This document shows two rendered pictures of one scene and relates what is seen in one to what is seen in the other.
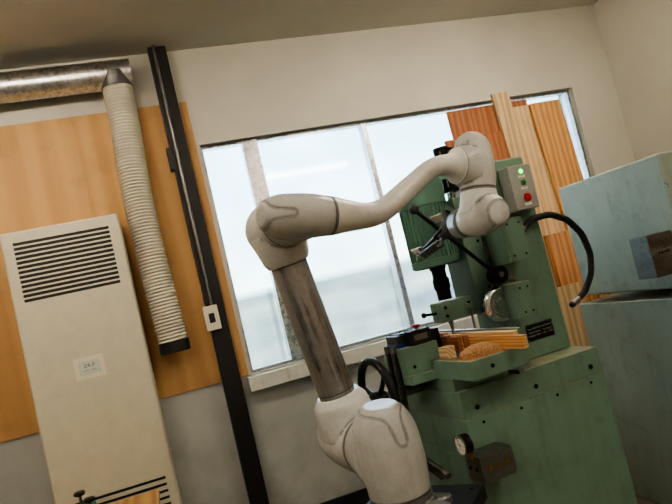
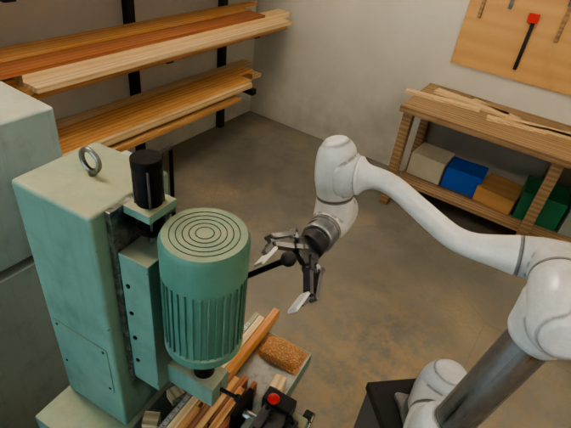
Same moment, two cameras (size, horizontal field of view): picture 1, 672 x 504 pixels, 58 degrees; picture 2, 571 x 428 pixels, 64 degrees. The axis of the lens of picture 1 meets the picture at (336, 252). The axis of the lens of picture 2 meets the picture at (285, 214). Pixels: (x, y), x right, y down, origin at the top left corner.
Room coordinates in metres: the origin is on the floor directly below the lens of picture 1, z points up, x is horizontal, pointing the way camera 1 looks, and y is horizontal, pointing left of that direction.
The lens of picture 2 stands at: (2.54, 0.25, 2.06)
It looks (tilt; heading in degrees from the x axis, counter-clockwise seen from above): 36 degrees down; 227
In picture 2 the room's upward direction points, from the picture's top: 8 degrees clockwise
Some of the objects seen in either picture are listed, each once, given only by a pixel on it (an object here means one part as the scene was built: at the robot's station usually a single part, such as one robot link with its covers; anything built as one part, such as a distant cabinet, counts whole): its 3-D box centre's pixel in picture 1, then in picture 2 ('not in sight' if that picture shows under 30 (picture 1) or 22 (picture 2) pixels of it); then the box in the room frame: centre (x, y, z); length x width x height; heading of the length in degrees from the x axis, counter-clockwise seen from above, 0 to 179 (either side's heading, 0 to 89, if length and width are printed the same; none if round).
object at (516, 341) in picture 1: (463, 341); (215, 390); (2.14, -0.36, 0.92); 0.67 x 0.02 x 0.04; 22
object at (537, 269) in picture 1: (504, 260); (110, 295); (2.30, -0.61, 1.16); 0.22 x 0.22 x 0.72; 22
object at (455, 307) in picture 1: (453, 311); (198, 376); (2.19, -0.36, 1.03); 0.14 x 0.07 x 0.09; 112
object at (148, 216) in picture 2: (446, 169); (147, 194); (2.24, -0.47, 1.53); 0.08 x 0.08 x 0.17; 22
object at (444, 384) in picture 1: (448, 374); not in sight; (2.16, -0.28, 0.82); 0.40 x 0.21 x 0.04; 22
